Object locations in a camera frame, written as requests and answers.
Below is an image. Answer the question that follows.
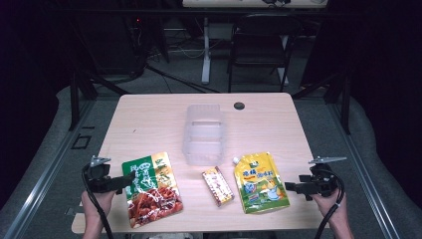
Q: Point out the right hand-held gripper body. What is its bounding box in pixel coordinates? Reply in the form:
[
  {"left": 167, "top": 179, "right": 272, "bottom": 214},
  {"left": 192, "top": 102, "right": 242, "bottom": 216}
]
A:
[{"left": 308, "top": 155, "right": 348, "bottom": 198}]

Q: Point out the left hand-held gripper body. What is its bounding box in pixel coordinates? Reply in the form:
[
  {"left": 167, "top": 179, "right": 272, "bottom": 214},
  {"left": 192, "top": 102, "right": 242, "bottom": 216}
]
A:
[{"left": 82, "top": 154, "right": 116, "bottom": 195}]

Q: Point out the yellow spout pouch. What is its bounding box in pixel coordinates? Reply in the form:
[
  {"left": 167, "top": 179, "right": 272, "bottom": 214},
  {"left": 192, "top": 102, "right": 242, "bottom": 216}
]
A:
[{"left": 231, "top": 151, "right": 292, "bottom": 215}]

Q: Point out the green and red snack packet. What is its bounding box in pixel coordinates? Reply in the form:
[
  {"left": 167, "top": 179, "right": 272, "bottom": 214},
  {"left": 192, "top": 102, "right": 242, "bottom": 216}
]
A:
[{"left": 120, "top": 151, "right": 185, "bottom": 230}]

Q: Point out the small red and yellow packet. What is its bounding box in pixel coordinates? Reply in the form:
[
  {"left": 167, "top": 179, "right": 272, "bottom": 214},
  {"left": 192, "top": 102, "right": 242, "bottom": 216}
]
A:
[{"left": 201, "top": 165, "right": 236, "bottom": 208}]

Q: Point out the clear plastic container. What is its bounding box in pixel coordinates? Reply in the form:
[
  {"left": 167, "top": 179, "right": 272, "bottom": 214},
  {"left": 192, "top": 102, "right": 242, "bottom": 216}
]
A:
[{"left": 181, "top": 103, "right": 226, "bottom": 166}]

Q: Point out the person's left hand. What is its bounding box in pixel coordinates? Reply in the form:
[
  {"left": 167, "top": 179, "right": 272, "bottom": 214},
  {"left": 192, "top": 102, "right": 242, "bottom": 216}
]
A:
[{"left": 81, "top": 188, "right": 117, "bottom": 218}]

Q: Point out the person's right hand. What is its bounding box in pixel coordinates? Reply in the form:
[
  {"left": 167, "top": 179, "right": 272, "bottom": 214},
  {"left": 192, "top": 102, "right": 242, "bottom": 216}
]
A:
[{"left": 311, "top": 189, "right": 348, "bottom": 225}]

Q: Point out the black metal stand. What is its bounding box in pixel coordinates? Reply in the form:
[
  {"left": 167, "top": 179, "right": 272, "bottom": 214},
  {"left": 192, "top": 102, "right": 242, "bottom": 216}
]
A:
[
  {"left": 291, "top": 71, "right": 353, "bottom": 136},
  {"left": 67, "top": 68, "right": 131, "bottom": 132}
]

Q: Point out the dark computer case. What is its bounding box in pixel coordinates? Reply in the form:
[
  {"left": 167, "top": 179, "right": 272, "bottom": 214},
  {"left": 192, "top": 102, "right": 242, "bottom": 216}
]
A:
[{"left": 74, "top": 12, "right": 148, "bottom": 77}]

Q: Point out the white desk leg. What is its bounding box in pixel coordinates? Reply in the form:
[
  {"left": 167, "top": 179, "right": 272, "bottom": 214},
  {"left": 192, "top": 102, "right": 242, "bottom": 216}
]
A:
[{"left": 200, "top": 16, "right": 214, "bottom": 86}]

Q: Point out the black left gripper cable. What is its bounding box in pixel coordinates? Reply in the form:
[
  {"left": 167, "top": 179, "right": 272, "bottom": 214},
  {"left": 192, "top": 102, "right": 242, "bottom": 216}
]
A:
[{"left": 81, "top": 162, "right": 115, "bottom": 239}]

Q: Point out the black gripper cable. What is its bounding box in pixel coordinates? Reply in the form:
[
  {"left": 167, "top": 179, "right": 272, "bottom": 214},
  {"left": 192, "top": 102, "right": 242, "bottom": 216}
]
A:
[
  {"left": 313, "top": 168, "right": 346, "bottom": 239},
  {"left": 81, "top": 162, "right": 115, "bottom": 239}
]

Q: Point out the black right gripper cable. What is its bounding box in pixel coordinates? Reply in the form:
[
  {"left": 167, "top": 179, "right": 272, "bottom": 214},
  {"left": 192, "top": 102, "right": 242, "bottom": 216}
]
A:
[{"left": 313, "top": 168, "right": 346, "bottom": 239}]

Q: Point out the grey table bracket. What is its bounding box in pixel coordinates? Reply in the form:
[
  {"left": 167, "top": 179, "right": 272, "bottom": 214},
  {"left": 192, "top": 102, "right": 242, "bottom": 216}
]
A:
[{"left": 65, "top": 205, "right": 85, "bottom": 217}]

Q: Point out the grey metal floor rail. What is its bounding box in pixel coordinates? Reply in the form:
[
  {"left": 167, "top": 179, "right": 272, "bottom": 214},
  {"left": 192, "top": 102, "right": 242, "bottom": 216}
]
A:
[
  {"left": 0, "top": 99, "right": 98, "bottom": 239},
  {"left": 327, "top": 102, "right": 401, "bottom": 239}
]

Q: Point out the black floor cable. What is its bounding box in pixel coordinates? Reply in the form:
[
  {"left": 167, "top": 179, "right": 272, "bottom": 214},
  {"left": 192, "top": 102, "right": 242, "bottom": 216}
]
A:
[{"left": 144, "top": 64, "right": 221, "bottom": 95}]

